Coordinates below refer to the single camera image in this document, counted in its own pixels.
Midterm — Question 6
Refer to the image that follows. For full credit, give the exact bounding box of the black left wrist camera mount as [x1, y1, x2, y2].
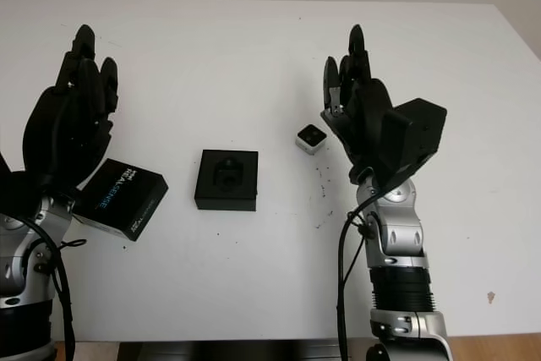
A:
[0, 152, 46, 215]

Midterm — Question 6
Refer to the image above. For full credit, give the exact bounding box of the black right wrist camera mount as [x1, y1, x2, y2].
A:
[377, 97, 448, 192]

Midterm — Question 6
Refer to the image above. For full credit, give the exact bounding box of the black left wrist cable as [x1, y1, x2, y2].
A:
[24, 216, 88, 361]

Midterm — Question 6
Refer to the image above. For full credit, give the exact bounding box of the small silver square camera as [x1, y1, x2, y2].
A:
[294, 123, 325, 154]

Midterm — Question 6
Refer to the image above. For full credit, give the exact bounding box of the black box base with foam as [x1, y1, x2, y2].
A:
[193, 149, 260, 212]

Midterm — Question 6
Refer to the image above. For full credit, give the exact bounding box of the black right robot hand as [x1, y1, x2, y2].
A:
[320, 24, 395, 187]

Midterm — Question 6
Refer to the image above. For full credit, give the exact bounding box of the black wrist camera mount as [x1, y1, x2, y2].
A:
[377, 97, 448, 192]
[0, 152, 46, 215]

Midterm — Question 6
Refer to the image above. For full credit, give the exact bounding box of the black RealSense box lid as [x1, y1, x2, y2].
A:
[74, 157, 169, 243]

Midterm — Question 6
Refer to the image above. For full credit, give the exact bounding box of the dark robot torso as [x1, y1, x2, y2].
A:
[117, 340, 373, 361]

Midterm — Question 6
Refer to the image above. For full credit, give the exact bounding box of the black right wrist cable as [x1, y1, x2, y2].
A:
[335, 191, 381, 361]

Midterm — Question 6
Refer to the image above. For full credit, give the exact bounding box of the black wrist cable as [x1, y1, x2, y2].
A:
[24, 216, 88, 361]
[335, 191, 381, 361]

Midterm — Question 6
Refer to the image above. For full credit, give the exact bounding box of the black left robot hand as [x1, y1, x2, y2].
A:
[19, 24, 122, 200]

